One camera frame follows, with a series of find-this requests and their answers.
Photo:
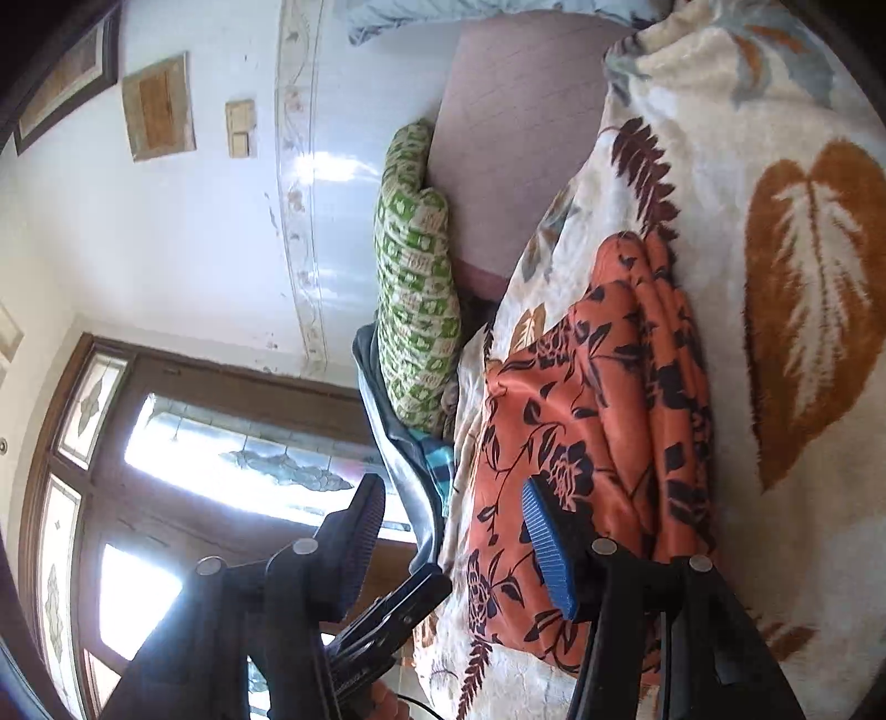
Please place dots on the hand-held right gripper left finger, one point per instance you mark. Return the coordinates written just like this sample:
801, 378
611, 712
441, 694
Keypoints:
360, 540

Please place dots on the blue cloth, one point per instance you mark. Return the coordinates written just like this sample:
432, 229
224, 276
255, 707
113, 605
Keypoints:
387, 415

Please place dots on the person's left hand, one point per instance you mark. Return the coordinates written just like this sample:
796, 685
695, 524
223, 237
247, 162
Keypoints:
387, 706

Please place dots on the pink bed sheet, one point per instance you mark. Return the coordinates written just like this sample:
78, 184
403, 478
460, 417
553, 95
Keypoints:
512, 138

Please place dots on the wooden door with stained glass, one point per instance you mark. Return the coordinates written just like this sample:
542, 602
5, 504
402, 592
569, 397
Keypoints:
207, 388

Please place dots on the brown wall plaque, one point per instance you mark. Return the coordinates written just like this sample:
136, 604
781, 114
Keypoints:
159, 107

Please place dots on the turquoise striped cloth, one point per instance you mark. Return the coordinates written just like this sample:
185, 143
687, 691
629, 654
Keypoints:
436, 464

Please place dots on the green checked pillow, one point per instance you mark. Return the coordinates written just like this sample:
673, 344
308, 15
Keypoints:
415, 311

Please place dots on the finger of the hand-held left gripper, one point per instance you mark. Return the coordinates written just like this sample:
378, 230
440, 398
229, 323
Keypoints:
408, 602

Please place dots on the small beige wall switch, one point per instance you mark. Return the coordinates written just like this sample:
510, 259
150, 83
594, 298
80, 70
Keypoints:
240, 144

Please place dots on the large beige wall switch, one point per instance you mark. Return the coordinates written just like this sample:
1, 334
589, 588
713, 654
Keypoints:
240, 115

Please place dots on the dark framed picture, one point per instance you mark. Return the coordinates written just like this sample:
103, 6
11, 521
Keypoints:
69, 76

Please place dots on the grey blue pillow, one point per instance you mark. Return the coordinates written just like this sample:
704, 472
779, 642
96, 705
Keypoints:
450, 10

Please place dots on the orange floral garment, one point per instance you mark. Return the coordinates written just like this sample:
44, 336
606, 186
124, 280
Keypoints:
554, 415

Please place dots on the leaf print blanket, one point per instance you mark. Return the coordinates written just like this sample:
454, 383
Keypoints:
692, 173

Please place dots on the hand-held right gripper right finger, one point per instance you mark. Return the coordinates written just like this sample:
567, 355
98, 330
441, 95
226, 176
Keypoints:
547, 547

